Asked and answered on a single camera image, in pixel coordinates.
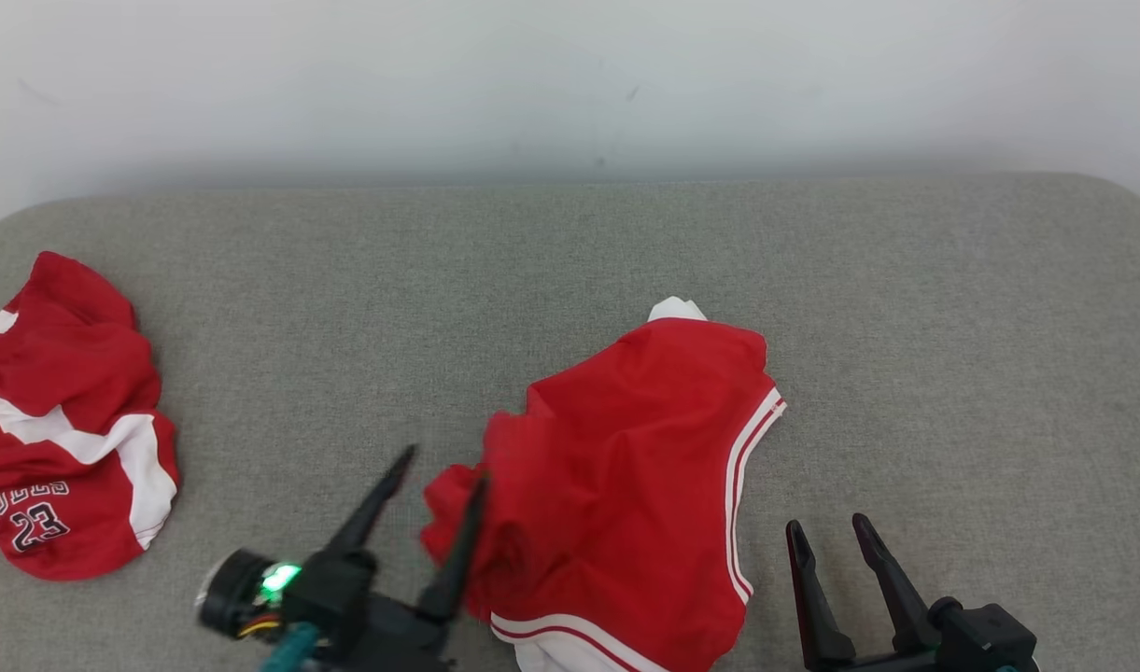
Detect black cable with teal connector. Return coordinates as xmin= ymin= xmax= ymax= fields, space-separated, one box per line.
xmin=260 ymin=623 xmax=321 ymax=672

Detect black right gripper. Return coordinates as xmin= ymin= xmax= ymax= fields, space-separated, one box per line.
xmin=785 ymin=512 xmax=953 ymax=672

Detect red Bulls 23 shorts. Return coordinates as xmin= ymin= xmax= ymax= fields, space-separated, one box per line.
xmin=0 ymin=250 xmax=181 ymax=581

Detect red Bulls basketball jersey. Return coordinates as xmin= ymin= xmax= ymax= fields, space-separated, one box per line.
xmin=420 ymin=297 xmax=788 ymax=672

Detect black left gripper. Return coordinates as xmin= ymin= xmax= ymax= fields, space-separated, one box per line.
xmin=319 ymin=445 xmax=490 ymax=672

